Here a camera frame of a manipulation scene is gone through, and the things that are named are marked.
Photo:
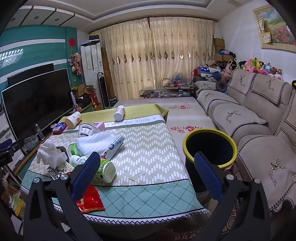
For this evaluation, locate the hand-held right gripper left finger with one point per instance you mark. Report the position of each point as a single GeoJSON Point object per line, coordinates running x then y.
{"type": "Point", "coordinates": [89, 171]}

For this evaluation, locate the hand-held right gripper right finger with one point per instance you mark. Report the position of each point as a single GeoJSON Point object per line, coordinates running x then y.
{"type": "Point", "coordinates": [207, 176]}

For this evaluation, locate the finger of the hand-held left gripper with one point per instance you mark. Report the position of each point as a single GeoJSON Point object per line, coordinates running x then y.
{"type": "Point", "coordinates": [9, 149]}

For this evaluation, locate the black yellow-rimmed waste bin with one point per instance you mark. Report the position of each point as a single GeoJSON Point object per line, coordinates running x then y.
{"type": "Point", "coordinates": [192, 171]}

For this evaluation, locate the green white yoghurt bottle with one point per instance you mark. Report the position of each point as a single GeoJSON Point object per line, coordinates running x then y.
{"type": "Point", "coordinates": [107, 170]}

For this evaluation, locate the clear jar with green lid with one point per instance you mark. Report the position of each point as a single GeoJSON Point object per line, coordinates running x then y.
{"type": "Point", "coordinates": [74, 149]}

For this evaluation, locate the white foam net sleeve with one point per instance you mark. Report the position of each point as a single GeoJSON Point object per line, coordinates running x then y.
{"type": "Point", "coordinates": [94, 143]}

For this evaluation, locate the red foil packet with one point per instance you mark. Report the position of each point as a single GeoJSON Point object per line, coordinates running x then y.
{"type": "Point", "coordinates": [93, 200]}

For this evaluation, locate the brown plastic tray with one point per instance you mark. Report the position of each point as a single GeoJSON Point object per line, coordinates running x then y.
{"type": "Point", "coordinates": [63, 150]}

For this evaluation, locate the white blue-print carton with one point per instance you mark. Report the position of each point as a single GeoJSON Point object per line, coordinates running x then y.
{"type": "Point", "coordinates": [114, 146]}

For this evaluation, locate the white paper noodle bowl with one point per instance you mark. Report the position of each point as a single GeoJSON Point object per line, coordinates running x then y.
{"type": "Point", "coordinates": [86, 131]}

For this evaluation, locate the white tissue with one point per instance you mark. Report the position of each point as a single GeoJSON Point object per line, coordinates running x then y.
{"type": "Point", "coordinates": [49, 153]}

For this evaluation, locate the small pink box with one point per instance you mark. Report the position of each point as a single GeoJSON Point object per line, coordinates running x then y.
{"type": "Point", "coordinates": [100, 126]}

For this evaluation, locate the white dotted paper cup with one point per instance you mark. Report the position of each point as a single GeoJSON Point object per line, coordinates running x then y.
{"type": "Point", "coordinates": [74, 118]}

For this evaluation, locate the white plastic canister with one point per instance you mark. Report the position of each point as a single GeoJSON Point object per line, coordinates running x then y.
{"type": "Point", "coordinates": [119, 113]}

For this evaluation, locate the glass bowl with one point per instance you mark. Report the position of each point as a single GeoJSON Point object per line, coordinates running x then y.
{"type": "Point", "coordinates": [31, 143]}

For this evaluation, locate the clear water bottle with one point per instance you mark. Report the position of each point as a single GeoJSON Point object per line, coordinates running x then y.
{"type": "Point", "coordinates": [39, 133]}

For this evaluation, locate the dark patterned rug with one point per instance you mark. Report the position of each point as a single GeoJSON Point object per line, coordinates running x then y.
{"type": "Point", "coordinates": [231, 222]}

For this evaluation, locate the pile of books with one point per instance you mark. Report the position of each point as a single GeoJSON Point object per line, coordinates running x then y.
{"type": "Point", "coordinates": [16, 201]}

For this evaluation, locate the red box of tissues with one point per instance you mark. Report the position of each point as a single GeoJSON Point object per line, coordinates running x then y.
{"type": "Point", "coordinates": [60, 127]}

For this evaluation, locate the black curved television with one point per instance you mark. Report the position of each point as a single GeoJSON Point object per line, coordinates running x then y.
{"type": "Point", "coordinates": [37, 99]}

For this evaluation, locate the table with patterned cloth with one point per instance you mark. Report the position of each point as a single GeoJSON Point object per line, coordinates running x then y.
{"type": "Point", "coordinates": [150, 157]}

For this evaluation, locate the pink desk organiser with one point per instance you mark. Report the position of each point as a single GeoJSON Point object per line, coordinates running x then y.
{"type": "Point", "coordinates": [77, 108]}

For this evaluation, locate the beige floral floor mat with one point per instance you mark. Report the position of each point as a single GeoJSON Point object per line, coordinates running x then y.
{"type": "Point", "coordinates": [180, 115]}

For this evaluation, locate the black box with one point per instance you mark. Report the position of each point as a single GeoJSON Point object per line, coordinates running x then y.
{"type": "Point", "coordinates": [83, 102]}

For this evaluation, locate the small green box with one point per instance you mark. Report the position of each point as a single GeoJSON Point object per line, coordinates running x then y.
{"type": "Point", "coordinates": [113, 101]}

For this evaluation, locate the white cylindrical tube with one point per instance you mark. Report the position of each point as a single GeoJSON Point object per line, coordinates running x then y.
{"type": "Point", "coordinates": [72, 98]}

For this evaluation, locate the black tower fan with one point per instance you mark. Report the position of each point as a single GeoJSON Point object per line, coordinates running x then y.
{"type": "Point", "coordinates": [103, 92]}

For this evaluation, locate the open cardboard box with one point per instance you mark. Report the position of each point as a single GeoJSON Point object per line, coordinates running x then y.
{"type": "Point", "coordinates": [86, 90]}

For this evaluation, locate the beige deer-print sofa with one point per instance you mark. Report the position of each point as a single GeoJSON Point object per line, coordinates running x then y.
{"type": "Point", "coordinates": [259, 109]}

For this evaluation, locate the dark neck pillow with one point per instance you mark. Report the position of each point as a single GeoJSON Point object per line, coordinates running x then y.
{"type": "Point", "coordinates": [220, 86]}

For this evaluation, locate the low glass table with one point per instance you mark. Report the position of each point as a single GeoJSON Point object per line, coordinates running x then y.
{"type": "Point", "coordinates": [161, 93]}

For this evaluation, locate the colourful clutter pile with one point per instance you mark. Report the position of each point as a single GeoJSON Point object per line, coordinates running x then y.
{"type": "Point", "coordinates": [177, 81]}

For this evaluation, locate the red bag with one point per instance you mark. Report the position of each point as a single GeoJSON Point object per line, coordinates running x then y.
{"type": "Point", "coordinates": [194, 72]}

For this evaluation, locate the blue star-print bag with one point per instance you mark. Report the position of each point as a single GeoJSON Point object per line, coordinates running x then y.
{"type": "Point", "coordinates": [205, 69]}

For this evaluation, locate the cream embroidered curtain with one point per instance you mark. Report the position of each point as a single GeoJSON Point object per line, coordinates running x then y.
{"type": "Point", "coordinates": [180, 51]}
{"type": "Point", "coordinates": [124, 60]}

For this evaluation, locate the row of plush toys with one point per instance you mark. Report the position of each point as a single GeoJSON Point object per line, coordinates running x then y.
{"type": "Point", "coordinates": [252, 66]}

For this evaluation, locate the black yellow plush toy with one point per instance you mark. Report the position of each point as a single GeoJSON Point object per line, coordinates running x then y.
{"type": "Point", "coordinates": [293, 90]}

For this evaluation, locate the stack of cardboard boxes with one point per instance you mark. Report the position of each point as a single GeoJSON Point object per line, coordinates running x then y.
{"type": "Point", "coordinates": [219, 49]}

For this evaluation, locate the dark flat box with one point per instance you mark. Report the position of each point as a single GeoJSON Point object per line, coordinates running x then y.
{"type": "Point", "coordinates": [94, 37]}

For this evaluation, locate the yellow card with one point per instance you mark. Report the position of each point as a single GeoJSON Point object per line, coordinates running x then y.
{"type": "Point", "coordinates": [266, 38]}

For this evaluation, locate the framed flower painting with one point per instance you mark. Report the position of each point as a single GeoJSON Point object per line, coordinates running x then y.
{"type": "Point", "coordinates": [279, 25]}

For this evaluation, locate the artificial flower wall decoration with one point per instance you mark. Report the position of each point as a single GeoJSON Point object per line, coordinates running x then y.
{"type": "Point", "coordinates": [76, 62]}

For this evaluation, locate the red round wall ornament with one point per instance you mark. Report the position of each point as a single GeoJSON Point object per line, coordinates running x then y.
{"type": "Point", "coordinates": [72, 41]}

